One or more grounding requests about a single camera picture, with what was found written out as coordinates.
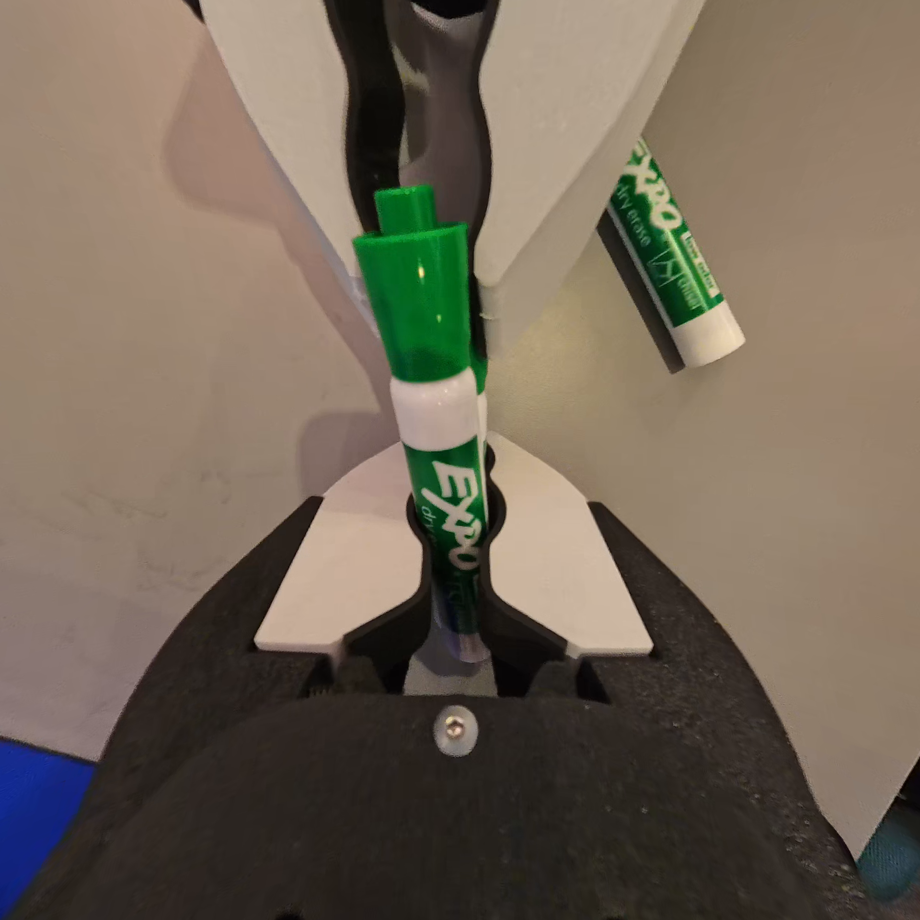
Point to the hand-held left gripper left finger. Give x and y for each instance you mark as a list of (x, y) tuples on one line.
[(345, 568)]

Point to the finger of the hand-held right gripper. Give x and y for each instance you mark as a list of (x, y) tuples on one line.
[(287, 108), (568, 108)]

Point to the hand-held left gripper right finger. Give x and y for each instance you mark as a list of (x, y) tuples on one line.
[(568, 568)]

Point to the green dry-erase marker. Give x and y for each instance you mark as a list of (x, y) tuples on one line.
[(668, 251), (478, 366), (431, 323)]

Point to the blue plastic bin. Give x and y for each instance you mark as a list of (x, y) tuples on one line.
[(39, 819)]

